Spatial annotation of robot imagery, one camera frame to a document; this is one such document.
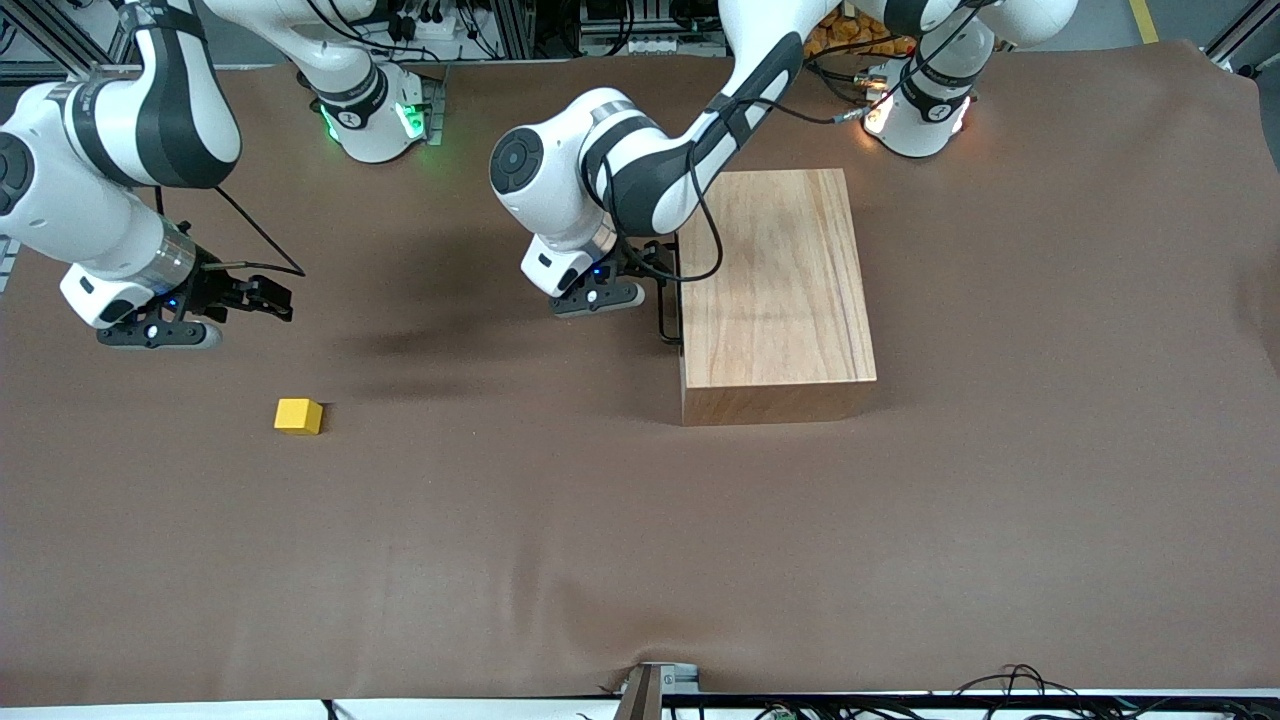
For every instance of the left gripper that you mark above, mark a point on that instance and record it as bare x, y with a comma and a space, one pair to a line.
637, 260

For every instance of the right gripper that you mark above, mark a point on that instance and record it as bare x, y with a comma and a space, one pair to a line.
217, 291

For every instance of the orange bagged items pile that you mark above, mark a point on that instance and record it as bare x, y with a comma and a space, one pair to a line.
860, 40

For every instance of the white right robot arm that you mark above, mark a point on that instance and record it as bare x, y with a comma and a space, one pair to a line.
100, 130

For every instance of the brown table mat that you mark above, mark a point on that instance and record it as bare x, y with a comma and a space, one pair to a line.
600, 550

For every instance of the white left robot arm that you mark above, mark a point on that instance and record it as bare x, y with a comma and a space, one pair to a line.
640, 170

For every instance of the white power strip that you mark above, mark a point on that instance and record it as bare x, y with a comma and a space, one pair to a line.
635, 45

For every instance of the metal table edge bracket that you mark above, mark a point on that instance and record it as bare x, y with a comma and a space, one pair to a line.
650, 690

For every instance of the yellow floor tape strip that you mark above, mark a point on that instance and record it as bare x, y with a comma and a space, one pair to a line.
1145, 20

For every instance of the yellow cube block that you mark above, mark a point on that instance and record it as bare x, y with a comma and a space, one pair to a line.
298, 416

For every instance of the light wooden drawer cabinet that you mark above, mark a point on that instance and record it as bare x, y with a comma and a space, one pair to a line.
780, 300

